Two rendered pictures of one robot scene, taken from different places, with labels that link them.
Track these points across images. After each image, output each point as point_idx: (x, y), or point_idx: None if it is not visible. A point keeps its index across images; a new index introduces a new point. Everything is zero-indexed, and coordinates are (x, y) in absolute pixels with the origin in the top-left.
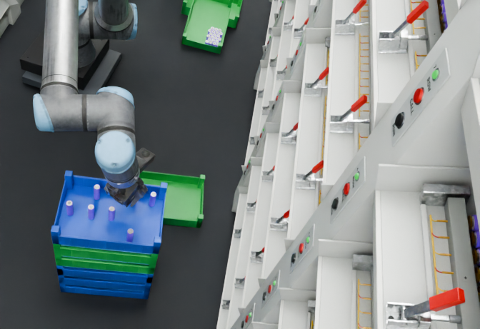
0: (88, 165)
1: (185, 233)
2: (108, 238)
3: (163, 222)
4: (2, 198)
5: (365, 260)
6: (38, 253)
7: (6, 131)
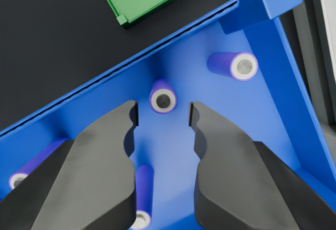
0: None
1: None
2: (175, 217)
3: None
4: None
5: None
6: None
7: None
